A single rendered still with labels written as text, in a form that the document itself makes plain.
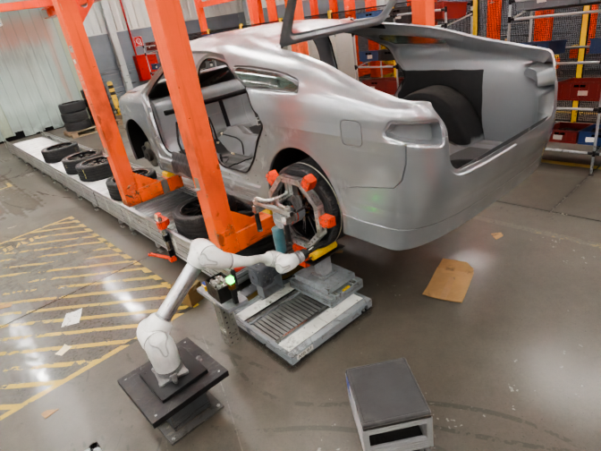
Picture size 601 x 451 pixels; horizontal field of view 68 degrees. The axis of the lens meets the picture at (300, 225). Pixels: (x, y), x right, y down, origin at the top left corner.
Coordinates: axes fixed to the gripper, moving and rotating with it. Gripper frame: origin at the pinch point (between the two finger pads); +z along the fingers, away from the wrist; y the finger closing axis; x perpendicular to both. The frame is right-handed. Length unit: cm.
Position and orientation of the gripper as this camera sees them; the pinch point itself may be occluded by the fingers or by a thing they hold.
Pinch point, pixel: (322, 242)
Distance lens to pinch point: 321.8
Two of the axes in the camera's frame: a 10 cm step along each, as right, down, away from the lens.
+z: 7.4, -3.9, 5.5
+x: -5.7, -8.0, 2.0
